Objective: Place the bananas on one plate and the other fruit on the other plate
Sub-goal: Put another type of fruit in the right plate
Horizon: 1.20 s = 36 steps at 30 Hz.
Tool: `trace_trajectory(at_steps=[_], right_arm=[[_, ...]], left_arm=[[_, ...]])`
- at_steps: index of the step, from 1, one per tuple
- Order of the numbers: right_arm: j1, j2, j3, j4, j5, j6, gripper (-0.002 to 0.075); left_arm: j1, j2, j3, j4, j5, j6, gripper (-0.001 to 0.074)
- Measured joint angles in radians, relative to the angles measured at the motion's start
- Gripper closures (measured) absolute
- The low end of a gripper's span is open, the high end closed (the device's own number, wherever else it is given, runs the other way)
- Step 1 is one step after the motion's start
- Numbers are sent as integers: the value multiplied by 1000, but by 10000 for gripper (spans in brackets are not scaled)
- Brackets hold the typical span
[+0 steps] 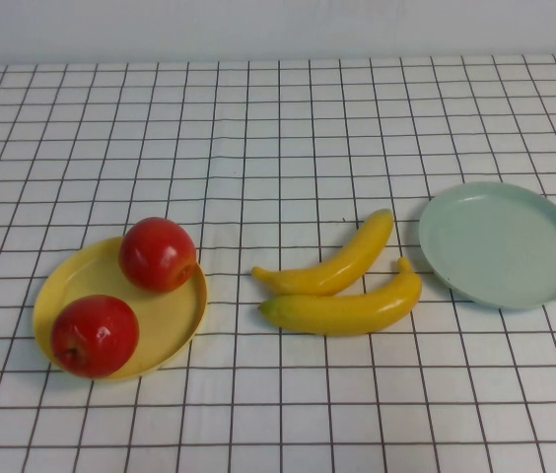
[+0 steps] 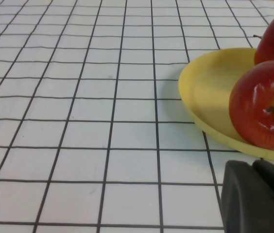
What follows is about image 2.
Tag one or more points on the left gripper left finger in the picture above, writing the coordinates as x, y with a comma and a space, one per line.
246, 208

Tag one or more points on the red apple with yellow patch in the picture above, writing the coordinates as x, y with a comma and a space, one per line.
256, 109

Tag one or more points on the yellow round plate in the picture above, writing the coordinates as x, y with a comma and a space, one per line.
207, 80

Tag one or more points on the white grid tablecloth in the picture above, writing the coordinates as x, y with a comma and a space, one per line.
78, 121

